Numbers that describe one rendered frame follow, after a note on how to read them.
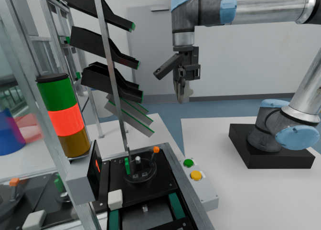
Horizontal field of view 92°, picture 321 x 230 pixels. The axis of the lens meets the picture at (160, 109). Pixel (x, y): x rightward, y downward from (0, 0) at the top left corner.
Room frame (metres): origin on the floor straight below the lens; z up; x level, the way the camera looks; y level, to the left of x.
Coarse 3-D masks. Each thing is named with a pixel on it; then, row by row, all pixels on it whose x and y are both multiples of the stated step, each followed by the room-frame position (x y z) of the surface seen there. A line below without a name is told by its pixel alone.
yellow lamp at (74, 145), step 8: (64, 136) 0.25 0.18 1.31; (72, 136) 0.25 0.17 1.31; (80, 136) 0.26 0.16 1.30; (64, 144) 0.25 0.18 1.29; (72, 144) 0.25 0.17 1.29; (80, 144) 0.25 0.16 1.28; (88, 144) 0.27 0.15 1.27; (64, 152) 0.25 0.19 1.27; (72, 152) 0.25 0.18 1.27; (80, 152) 0.25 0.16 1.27
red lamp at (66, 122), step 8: (48, 112) 0.25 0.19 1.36; (56, 112) 0.25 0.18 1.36; (64, 112) 0.25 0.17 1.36; (72, 112) 0.26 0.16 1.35; (56, 120) 0.24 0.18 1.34; (64, 120) 0.25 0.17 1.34; (72, 120) 0.25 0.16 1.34; (80, 120) 0.27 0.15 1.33; (56, 128) 0.25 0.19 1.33; (64, 128) 0.25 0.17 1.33; (72, 128) 0.25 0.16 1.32; (80, 128) 0.26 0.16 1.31
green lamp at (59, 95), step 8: (64, 80) 0.26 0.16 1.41; (40, 88) 0.25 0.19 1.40; (48, 88) 0.25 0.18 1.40; (56, 88) 0.25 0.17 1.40; (64, 88) 0.26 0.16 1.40; (72, 88) 0.28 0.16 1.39; (48, 96) 0.24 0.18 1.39; (56, 96) 0.25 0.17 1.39; (64, 96) 0.25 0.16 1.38; (72, 96) 0.27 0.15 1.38; (48, 104) 0.25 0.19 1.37; (56, 104) 0.25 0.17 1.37; (64, 104) 0.25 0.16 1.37; (72, 104) 0.26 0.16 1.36
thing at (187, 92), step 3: (186, 84) 0.56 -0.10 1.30; (186, 87) 0.56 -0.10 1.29; (186, 90) 0.56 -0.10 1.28; (189, 90) 0.56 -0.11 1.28; (192, 90) 0.57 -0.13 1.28; (186, 93) 0.56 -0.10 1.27; (189, 93) 0.56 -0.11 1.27; (192, 93) 0.57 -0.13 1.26; (180, 96) 0.55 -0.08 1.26; (183, 96) 0.55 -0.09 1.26; (186, 96) 0.56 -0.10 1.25; (180, 99) 0.56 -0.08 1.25; (180, 102) 0.57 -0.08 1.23
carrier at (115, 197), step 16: (112, 160) 0.56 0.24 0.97; (128, 160) 0.55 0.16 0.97; (144, 160) 0.52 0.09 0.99; (160, 160) 0.54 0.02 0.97; (112, 176) 0.47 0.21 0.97; (128, 176) 0.45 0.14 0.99; (144, 176) 0.43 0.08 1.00; (160, 176) 0.45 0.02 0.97; (112, 192) 0.38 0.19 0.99; (128, 192) 0.39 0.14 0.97; (144, 192) 0.39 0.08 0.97; (160, 192) 0.38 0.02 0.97; (112, 208) 0.34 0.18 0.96
